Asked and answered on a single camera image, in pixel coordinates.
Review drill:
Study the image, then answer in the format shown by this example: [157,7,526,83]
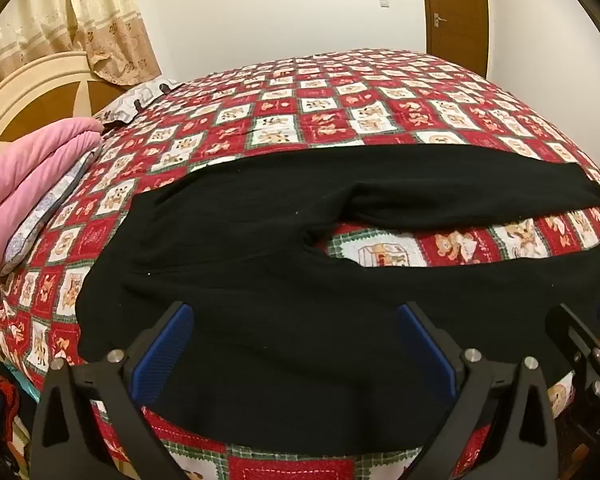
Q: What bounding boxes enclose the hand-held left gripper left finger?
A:
[30,301,196,480]

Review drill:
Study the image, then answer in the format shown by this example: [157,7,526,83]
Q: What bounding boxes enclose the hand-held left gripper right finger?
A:
[396,301,561,480]

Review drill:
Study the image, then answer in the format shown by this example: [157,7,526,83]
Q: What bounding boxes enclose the black pants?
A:
[72,142,600,453]

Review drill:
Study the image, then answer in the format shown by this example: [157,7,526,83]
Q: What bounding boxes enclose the dark clothes pile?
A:
[0,357,46,461]

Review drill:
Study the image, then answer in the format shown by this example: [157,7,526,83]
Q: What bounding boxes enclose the pale floral pillow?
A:
[0,147,101,277]

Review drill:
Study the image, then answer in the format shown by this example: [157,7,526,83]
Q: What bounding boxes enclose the pink folded blanket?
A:
[0,116,103,281]

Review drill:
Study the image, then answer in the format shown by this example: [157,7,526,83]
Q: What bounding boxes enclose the grey printed pillow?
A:
[94,78,180,126]

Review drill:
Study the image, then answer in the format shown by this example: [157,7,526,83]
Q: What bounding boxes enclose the red printed patchwork bedspread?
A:
[0,49,600,480]

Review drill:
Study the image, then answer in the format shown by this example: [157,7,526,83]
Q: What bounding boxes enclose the cream and brown headboard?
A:
[0,50,131,171]

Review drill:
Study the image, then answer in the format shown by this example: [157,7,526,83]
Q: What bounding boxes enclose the brown wooden door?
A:
[419,0,491,78]

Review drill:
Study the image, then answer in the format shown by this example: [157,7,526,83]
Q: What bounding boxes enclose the beige patterned curtain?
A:
[0,0,162,86]

